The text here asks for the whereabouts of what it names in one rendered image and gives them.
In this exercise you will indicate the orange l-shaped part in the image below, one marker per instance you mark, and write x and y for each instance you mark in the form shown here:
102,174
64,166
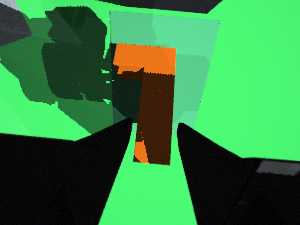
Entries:
155,67

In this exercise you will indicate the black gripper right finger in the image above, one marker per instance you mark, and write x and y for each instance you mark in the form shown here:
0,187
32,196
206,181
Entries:
222,184

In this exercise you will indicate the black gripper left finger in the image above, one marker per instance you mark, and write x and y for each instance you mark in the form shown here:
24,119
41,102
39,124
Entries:
88,166

